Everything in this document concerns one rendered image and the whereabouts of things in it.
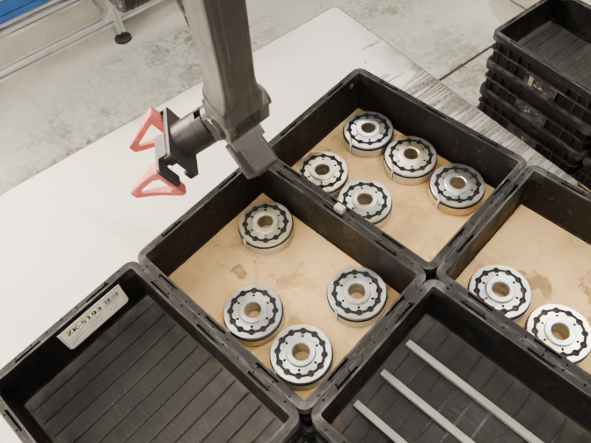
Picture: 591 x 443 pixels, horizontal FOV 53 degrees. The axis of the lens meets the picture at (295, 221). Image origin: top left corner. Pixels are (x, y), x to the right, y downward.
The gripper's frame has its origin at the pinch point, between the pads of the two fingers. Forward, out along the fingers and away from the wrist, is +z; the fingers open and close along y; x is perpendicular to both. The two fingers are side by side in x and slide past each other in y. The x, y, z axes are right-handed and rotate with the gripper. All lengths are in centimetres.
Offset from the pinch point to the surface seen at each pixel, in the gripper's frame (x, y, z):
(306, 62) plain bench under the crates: -48, 60, -17
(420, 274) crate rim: -32.5, -19.6, -29.1
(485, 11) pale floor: -150, 152, -75
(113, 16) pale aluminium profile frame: -61, 178, 66
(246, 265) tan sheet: -28.3, -5.0, -0.1
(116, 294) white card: -12.2, -9.9, 16.6
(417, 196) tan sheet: -44, 2, -31
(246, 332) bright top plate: -25.5, -19.7, 0.5
